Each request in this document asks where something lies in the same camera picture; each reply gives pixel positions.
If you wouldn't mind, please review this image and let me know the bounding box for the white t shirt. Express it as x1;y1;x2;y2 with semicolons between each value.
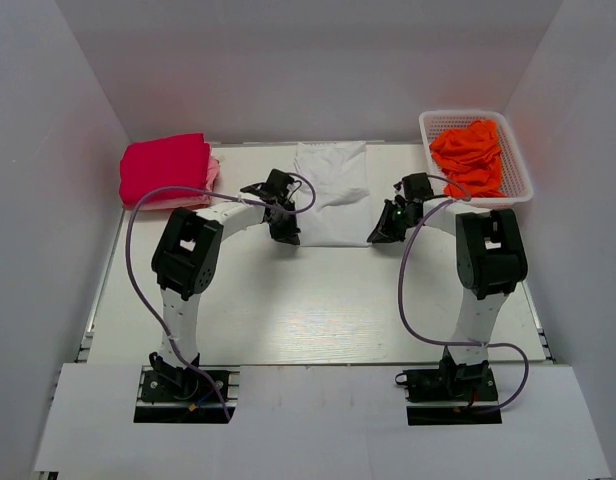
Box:
294;141;373;248

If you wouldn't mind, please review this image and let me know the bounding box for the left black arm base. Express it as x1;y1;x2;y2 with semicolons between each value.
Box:
133;352;239;425

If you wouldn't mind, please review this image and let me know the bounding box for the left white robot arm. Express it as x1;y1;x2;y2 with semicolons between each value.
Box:
149;169;302;399

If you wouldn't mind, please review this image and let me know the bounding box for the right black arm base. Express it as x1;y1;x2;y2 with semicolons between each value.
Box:
395;368;502;426

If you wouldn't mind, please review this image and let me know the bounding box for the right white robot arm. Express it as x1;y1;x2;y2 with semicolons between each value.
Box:
367;173;528;399

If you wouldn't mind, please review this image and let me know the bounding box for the orange t shirt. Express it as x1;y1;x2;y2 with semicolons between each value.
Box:
429;120;505;198

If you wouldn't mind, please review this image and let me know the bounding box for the white plastic basket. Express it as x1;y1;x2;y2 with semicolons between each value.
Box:
419;110;533;208

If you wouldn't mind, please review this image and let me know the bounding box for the folded magenta t shirt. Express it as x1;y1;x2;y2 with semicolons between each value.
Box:
119;133;219;209

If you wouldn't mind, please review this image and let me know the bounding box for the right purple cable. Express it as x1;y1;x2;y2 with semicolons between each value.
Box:
397;174;531;414

